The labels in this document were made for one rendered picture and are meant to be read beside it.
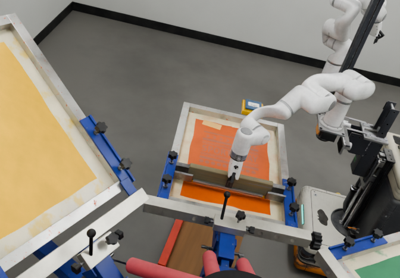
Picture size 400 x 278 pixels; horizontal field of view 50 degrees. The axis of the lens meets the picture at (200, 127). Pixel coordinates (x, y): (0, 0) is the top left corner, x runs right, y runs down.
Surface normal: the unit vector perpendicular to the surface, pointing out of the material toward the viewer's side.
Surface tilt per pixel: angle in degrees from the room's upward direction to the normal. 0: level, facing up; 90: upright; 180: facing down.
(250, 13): 90
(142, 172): 0
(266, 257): 0
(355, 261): 0
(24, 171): 32
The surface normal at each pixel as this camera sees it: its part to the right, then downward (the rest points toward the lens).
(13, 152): 0.59, -0.41
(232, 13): -0.11, 0.58
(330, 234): 0.20, -0.79
